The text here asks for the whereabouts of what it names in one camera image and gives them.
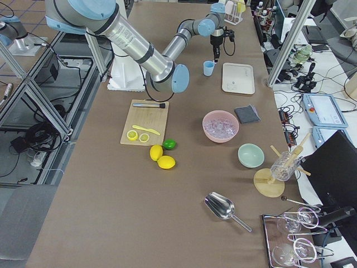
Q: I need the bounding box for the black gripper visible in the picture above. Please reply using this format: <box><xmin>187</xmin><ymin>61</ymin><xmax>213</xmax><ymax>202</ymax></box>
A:
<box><xmin>210</xmin><ymin>27</ymin><xmax>235</xmax><ymax>63</ymax></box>

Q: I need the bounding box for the light blue plastic cup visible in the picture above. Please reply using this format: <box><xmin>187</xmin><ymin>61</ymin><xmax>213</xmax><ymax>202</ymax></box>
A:
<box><xmin>203</xmin><ymin>61</ymin><xmax>215</xmax><ymax>76</ymax></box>

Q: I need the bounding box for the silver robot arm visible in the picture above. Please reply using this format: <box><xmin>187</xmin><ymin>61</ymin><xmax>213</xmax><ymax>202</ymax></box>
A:
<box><xmin>163</xmin><ymin>2</ymin><xmax>235</xmax><ymax>63</ymax></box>
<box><xmin>45</xmin><ymin>1</ymin><xmax>225</xmax><ymax>93</ymax></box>

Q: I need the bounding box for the pink bowl of ice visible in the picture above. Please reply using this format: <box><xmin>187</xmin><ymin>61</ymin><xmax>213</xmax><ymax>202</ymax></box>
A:
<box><xmin>202</xmin><ymin>110</ymin><xmax>239</xmax><ymax>143</ymax></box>

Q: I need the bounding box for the wooden cup tree stand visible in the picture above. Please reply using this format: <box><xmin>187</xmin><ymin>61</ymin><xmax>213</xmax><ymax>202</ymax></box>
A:
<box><xmin>253</xmin><ymin>133</ymin><xmax>311</xmax><ymax>198</ymax></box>

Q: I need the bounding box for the steel ice scoop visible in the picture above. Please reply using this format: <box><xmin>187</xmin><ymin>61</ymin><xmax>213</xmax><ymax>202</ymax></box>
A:
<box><xmin>204</xmin><ymin>192</ymin><xmax>253</xmax><ymax>232</ymax></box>

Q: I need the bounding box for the cream rabbit serving tray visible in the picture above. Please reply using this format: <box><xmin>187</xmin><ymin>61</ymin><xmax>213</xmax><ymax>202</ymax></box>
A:
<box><xmin>221</xmin><ymin>63</ymin><xmax>255</xmax><ymax>95</ymax></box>

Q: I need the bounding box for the grey folded cloth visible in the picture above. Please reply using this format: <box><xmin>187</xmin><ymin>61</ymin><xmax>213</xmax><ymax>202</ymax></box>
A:
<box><xmin>234</xmin><ymin>104</ymin><xmax>260</xmax><ymax>124</ymax></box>

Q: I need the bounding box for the steel muddler black tip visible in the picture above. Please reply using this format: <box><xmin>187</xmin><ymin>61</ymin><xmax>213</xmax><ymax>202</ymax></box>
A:
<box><xmin>132</xmin><ymin>103</ymin><xmax>166</xmax><ymax>109</ymax></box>

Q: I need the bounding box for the wooden cutting board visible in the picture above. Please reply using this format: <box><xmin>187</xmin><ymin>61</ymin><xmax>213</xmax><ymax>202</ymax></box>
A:
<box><xmin>120</xmin><ymin>99</ymin><xmax>169</xmax><ymax>146</ymax></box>

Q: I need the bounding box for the yellow plastic knife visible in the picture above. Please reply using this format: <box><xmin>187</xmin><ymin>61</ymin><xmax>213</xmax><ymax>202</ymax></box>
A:
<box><xmin>132</xmin><ymin>125</ymin><xmax>161</xmax><ymax>136</ymax></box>

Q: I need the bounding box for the green lime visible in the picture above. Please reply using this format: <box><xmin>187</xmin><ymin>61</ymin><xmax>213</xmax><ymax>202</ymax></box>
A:
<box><xmin>162</xmin><ymin>139</ymin><xmax>177</xmax><ymax>150</ymax></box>

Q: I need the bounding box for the green ceramic bowl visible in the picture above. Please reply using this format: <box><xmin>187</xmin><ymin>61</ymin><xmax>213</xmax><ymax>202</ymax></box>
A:
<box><xmin>238</xmin><ymin>143</ymin><xmax>265</xmax><ymax>168</ymax></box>

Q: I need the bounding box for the lemon slice right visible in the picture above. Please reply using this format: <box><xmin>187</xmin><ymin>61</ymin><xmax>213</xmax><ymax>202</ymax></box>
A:
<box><xmin>139</xmin><ymin>133</ymin><xmax>150</xmax><ymax>143</ymax></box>

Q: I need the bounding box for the lemon slice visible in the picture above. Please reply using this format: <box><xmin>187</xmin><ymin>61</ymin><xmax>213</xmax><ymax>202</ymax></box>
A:
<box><xmin>139</xmin><ymin>133</ymin><xmax>150</xmax><ymax>143</ymax></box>
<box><xmin>126</xmin><ymin>130</ymin><xmax>139</xmax><ymax>141</ymax></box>

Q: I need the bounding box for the yellow lemon upper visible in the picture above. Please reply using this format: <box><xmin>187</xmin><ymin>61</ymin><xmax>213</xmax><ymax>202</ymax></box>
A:
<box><xmin>149</xmin><ymin>145</ymin><xmax>163</xmax><ymax>161</ymax></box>

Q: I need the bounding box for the yellow lemon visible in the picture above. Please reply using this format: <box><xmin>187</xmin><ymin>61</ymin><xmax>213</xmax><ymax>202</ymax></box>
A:
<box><xmin>157</xmin><ymin>155</ymin><xmax>176</xmax><ymax>169</ymax></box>
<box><xmin>149</xmin><ymin>145</ymin><xmax>163</xmax><ymax>161</ymax></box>

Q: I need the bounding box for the lemon slice left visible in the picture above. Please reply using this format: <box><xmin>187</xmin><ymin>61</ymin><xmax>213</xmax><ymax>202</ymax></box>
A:
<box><xmin>126</xmin><ymin>130</ymin><xmax>139</xmax><ymax>141</ymax></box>

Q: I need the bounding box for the blue teach pendant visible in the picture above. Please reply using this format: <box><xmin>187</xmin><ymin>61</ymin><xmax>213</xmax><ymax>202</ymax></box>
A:
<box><xmin>312</xmin><ymin>126</ymin><xmax>345</xmax><ymax>149</ymax></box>
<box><xmin>302</xmin><ymin>93</ymin><xmax>349</xmax><ymax>128</ymax></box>

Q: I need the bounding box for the yellow lemon lower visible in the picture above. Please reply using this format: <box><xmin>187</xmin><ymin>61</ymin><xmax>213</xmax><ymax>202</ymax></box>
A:
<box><xmin>157</xmin><ymin>155</ymin><xmax>176</xmax><ymax>169</ymax></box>

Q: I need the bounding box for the textured clear glass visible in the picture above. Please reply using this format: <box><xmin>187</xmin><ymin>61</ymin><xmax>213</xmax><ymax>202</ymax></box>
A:
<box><xmin>271</xmin><ymin>151</ymin><xmax>301</xmax><ymax>181</ymax></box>

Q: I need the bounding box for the small bar spoon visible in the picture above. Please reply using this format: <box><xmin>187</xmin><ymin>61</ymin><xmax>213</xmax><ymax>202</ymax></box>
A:
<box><xmin>281</xmin><ymin>195</ymin><xmax>321</xmax><ymax>208</ymax></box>

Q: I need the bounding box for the black monitor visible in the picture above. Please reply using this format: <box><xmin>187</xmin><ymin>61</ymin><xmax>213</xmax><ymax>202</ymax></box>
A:
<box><xmin>301</xmin><ymin>131</ymin><xmax>356</xmax><ymax>208</ymax></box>

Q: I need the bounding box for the upper wine glass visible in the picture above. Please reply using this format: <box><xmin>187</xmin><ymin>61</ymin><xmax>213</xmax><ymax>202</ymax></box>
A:
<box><xmin>277</xmin><ymin>207</ymin><xmax>319</xmax><ymax>234</ymax></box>

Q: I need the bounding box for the lower wine glass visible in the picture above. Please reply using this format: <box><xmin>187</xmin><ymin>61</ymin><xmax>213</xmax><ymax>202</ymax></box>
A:
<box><xmin>272</xmin><ymin>238</ymin><xmax>317</xmax><ymax>267</ymax></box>

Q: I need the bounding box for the black camera cable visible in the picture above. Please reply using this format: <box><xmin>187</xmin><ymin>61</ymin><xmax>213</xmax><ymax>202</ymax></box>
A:
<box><xmin>222</xmin><ymin>27</ymin><xmax>235</xmax><ymax>56</ymax></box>

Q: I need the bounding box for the white wire cup rack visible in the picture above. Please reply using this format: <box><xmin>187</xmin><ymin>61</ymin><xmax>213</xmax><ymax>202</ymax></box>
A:
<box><xmin>225</xmin><ymin>0</ymin><xmax>246</xmax><ymax>25</ymax></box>

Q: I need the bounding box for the aluminium frame post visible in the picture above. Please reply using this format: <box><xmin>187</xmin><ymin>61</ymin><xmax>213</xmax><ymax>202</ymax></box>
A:
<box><xmin>267</xmin><ymin>0</ymin><xmax>316</xmax><ymax>88</ymax></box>

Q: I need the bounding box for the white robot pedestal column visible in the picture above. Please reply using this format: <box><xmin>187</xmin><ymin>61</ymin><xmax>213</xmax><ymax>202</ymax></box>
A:
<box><xmin>107</xmin><ymin>42</ymin><xmax>145</xmax><ymax>92</ymax></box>

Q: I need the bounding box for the wire wine glass rack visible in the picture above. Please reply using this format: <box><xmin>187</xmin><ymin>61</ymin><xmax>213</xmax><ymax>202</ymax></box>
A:
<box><xmin>262</xmin><ymin>206</ymin><xmax>334</xmax><ymax>267</ymax></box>

